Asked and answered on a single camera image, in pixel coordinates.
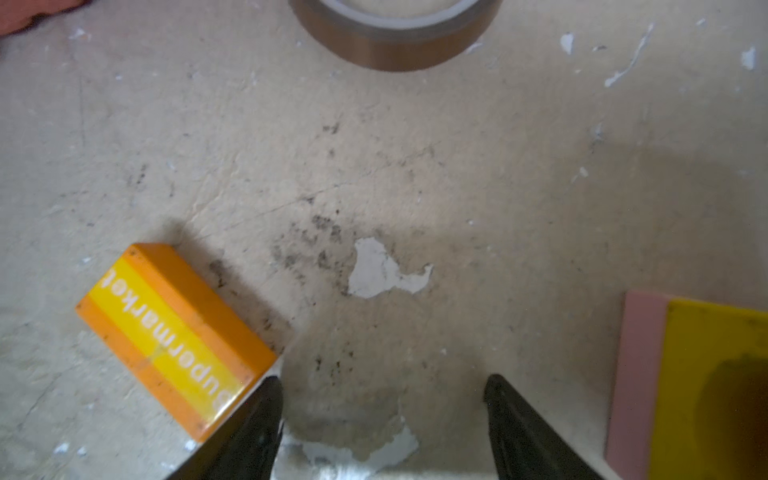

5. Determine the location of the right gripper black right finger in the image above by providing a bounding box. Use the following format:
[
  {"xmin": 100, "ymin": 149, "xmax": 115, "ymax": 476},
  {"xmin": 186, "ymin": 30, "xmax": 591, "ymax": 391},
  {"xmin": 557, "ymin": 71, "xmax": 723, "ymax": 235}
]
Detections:
[{"xmin": 483, "ymin": 374, "xmax": 600, "ymax": 479}]

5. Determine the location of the metal jar lid ring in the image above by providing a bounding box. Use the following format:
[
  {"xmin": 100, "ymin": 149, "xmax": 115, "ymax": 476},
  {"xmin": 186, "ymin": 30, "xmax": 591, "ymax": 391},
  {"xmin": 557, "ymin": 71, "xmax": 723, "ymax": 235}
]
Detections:
[{"xmin": 289, "ymin": 0, "xmax": 504, "ymax": 73}]

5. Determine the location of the pink wood block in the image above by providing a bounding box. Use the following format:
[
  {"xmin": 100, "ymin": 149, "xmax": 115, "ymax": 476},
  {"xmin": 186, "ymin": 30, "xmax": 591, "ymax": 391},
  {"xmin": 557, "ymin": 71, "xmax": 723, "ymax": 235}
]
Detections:
[{"xmin": 605, "ymin": 291, "xmax": 669, "ymax": 479}]

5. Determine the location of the orange wood block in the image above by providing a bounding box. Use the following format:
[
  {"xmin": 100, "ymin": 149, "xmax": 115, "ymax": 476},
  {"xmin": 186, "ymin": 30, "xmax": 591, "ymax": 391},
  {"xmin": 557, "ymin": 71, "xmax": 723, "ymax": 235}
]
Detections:
[{"xmin": 75, "ymin": 243, "xmax": 277, "ymax": 443}]

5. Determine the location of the black plastic tool case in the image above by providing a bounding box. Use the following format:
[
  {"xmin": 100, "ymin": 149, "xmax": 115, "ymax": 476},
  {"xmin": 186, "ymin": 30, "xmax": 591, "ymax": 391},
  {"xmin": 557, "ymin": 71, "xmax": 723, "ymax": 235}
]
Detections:
[{"xmin": 0, "ymin": 0, "xmax": 88, "ymax": 36}]

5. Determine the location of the yellow arch block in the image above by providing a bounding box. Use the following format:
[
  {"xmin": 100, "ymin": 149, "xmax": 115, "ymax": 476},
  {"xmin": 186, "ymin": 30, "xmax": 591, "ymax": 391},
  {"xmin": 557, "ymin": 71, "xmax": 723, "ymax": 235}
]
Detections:
[{"xmin": 648, "ymin": 299, "xmax": 767, "ymax": 479}]

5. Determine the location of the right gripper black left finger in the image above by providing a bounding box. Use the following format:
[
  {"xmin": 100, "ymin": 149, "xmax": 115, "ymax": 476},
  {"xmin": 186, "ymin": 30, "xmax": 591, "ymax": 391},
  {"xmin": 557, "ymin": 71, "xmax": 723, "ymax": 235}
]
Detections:
[{"xmin": 168, "ymin": 376, "xmax": 284, "ymax": 480}]

